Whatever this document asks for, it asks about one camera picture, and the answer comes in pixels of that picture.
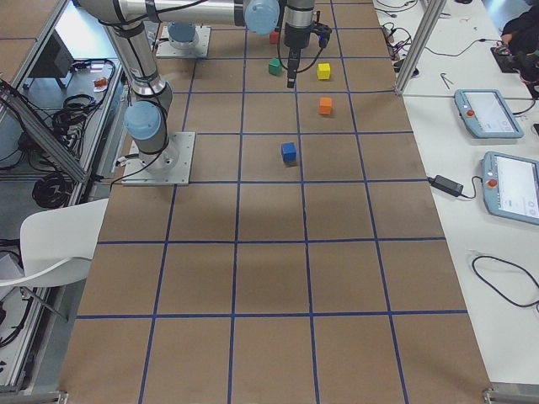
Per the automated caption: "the yellow wooden block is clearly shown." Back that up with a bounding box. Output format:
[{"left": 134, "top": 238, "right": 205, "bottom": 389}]
[{"left": 317, "top": 63, "right": 332, "bottom": 81}]

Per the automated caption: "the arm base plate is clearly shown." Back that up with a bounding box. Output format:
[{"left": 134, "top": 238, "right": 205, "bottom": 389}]
[
  {"left": 120, "top": 132, "right": 195, "bottom": 186},
  {"left": 156, "top": 24, "right": 211, "bottom": 59}
]

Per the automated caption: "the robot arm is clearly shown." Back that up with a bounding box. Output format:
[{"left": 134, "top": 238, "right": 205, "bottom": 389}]
[
  {"left": 80, "top": 1, "right": 332, "bottom": 183},
  {"left": 167, "top": 23, "right": 199, "bottom": 49}
]

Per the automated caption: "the teach pendant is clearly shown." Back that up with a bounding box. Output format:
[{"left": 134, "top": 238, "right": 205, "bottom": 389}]
[
  {"left": 482, "top": 151, "right": 538, "bottom": 225},
  {"left": 454, "top": 89, "right": 524, "bottom": 139}
]

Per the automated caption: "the green wooden block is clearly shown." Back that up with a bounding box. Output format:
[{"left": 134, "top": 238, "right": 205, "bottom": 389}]
[{"left": 268, "top": 58, "right": 283, "bottom": 76}]

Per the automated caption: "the far teach pendant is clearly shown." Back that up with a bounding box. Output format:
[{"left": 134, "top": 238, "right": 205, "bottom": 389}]
[{"left": 454, "top": 89, "right": 524, "bottom": 139}]

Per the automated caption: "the black power adapter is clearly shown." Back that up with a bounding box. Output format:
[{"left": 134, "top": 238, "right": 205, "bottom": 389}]
[{"left": 427, "top": 175, "right": 463, "bottom": 197}]

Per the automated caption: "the red wooden block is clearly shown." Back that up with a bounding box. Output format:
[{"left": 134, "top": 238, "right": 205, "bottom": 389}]
[{"left": 269, "top": 31, "right": 280, "bottom": 45}]

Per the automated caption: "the black cable loop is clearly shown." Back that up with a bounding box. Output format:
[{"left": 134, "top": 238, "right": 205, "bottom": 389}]
[{"left": 471, "top": 253, "right": 539, "bottom": 308}]

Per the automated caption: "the near teach pendant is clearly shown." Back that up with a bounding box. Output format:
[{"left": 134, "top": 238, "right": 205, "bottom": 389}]
[{"left": 482, "top": 151, "right": 538, "bottom": 225}]

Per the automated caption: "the orange wooden block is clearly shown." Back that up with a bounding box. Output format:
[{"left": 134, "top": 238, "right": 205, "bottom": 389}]
[{"left": 318, "top": 97, "right": 334, "bottom": 116}]

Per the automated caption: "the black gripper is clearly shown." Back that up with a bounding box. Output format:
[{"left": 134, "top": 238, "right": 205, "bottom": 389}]
[{"left": 285, "top": 23, "right": 332, "bottom": 88}]

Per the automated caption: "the blue wooden block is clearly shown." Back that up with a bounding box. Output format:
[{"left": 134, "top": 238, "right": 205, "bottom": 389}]
[{"left": 280, "top": 142, "right": 297, "bottom": 164}]

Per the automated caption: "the aluminium frame post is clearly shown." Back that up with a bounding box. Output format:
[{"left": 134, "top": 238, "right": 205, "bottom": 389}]
[{"left": 394, "top": 0, "right": 446, "bottom": 95}]

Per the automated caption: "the white chair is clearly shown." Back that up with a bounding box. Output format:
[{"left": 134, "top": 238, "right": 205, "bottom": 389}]
[{"left": 1, "top": 199, "right": 109, "bottom": 288}]

